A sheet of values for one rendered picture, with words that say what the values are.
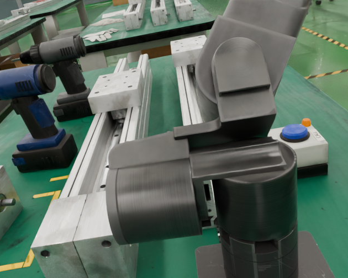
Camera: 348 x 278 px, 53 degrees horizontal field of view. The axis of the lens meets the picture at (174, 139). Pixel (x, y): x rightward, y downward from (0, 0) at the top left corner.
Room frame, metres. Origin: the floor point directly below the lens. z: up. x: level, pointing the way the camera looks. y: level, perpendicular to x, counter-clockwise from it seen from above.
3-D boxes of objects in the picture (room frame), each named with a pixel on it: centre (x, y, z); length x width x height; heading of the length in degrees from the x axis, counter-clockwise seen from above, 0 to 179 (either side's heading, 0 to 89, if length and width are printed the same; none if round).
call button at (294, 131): (0.50, -0.20, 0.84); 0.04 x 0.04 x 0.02
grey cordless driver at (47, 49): (0.98, 0.29, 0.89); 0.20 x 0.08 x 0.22; 92
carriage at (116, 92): (0.80, 0.10, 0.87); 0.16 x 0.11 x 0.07; 176
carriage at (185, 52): (1.04, -0.10, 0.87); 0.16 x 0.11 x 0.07; 176
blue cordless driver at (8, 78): (0.71, 0.31, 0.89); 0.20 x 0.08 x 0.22; 80
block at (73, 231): (0.35, 0.12, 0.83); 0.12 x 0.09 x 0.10; 86
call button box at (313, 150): (0.50, -0.19, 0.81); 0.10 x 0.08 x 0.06; 86
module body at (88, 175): (0.80, 0.10, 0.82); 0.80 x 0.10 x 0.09; 176
